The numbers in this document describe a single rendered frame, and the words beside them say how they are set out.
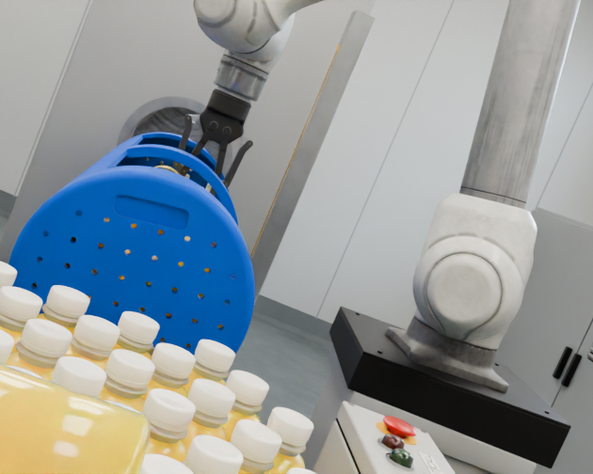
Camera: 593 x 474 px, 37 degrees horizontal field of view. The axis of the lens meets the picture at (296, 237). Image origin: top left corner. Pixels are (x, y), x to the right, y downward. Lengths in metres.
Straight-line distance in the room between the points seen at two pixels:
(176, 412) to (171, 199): 0.38
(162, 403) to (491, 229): 0.71
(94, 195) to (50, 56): 5.42
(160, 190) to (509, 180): 0.54
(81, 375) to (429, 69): 5.80
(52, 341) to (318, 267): 5.66
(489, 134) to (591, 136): 5.39
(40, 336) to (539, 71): 0.85
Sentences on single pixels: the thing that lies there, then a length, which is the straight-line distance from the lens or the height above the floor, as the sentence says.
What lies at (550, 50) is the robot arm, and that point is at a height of 1.58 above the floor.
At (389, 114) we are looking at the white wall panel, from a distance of 6.33.
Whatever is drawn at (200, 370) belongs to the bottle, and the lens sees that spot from 0.88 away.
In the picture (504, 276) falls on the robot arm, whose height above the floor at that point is 1.26.
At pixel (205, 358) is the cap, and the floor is 1.10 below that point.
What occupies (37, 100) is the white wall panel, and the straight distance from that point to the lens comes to 6.44.
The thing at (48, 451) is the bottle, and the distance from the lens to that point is 0.42.
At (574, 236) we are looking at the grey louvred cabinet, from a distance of 3.68.
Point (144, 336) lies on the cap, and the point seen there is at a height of 1.10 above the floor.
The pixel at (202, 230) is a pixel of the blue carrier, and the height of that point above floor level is 1.19.
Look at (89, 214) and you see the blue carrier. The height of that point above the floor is 1.16.
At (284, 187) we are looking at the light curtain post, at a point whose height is 1.18.
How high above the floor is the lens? 1.34
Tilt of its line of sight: 6 degrees down
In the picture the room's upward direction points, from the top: 23 degrees clockwise
